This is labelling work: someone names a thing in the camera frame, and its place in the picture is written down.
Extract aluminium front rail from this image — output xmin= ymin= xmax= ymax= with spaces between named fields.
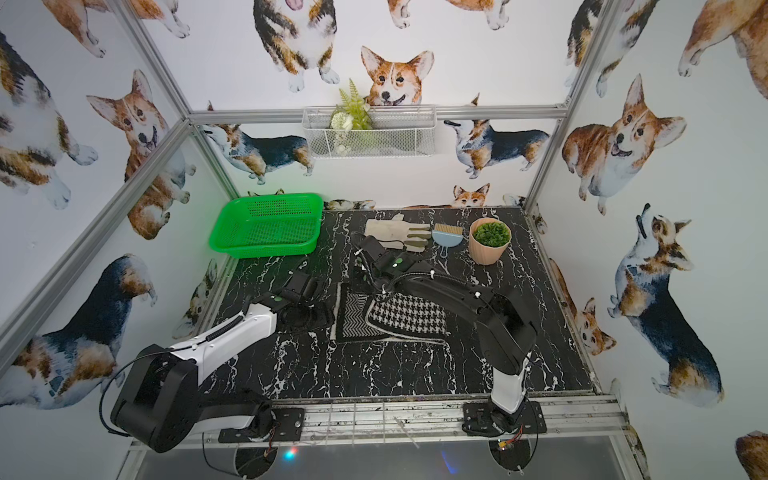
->
xmin=167 ymin=396 xmax=629 ymax=452

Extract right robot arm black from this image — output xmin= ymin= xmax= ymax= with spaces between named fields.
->
xmin=351 ymin=233 xmax=538 ymax=417

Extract artificial fern and white flowers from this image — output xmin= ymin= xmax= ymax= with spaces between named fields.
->
xmin=329 ymin=80 xmax=375 ymax=156

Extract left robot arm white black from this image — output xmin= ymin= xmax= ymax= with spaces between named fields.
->
xmin=100 ymin=272 xmax=333 ymax=453

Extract green plastic basket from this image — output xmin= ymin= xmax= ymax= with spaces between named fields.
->
xmin=208 ymin=193 xmax=324 ymax=259

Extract pink pot with green plant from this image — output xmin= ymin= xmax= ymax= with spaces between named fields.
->
xmin=469 ymin=218 xmax=512 ymax=266

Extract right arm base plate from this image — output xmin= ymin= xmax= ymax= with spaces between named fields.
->
xmin=461 ymin=399 xmax=548 ymax=438

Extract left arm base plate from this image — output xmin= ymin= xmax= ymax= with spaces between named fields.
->
xmin=218 ymin=408 xmax=306 ymax=444

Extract black white patterned knit scarf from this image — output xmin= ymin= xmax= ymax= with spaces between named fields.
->
xmin=330 ymin=283 xmax=449 ymax=344

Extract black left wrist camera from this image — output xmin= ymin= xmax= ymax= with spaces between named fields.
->
xmin=289 ymin=271 xmax=326 ymax=302

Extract white work glove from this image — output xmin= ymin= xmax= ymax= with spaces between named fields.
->
xmin=364 ymin=214 xmax=432 ymax=253

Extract white wire wall basket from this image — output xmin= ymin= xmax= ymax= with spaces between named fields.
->
xmin=302 ymin=106 xmax=437 ymax=159

